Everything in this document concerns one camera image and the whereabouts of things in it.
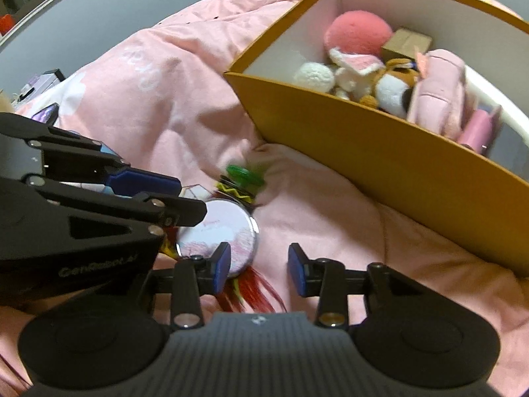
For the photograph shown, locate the shiba dog plush toy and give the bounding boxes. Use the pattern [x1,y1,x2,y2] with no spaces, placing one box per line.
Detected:
[359,58,420,119]

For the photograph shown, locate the green cap doll charm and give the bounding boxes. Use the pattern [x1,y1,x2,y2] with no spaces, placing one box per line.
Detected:
[215,164,265,210]

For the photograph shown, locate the pink printed bed quilt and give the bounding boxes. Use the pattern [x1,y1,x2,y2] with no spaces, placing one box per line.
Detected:
[21,0,528,396]

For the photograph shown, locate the smartphone with lit screen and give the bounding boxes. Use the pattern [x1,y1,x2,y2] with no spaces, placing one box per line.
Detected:
[31,102,59,126]

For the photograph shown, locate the orange cardboard box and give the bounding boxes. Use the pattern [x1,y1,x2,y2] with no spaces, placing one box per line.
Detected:
[226,0,528,276]

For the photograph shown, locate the crochet white pink bunny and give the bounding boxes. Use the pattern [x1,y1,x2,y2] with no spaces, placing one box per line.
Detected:
[292,48,385,101]

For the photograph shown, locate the pink fabric pouch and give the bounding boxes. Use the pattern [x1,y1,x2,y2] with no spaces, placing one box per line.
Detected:
[407,49,466,141]

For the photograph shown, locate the tan small cardboard box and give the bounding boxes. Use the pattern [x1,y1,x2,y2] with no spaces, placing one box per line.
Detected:
[380,28,433,62]

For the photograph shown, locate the pink round plush ball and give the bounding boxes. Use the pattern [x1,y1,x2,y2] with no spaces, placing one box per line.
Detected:
[324,10,394,56]

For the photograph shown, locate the white cylinder tube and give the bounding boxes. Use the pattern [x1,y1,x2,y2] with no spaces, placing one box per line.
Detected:
[465,66,529,142]

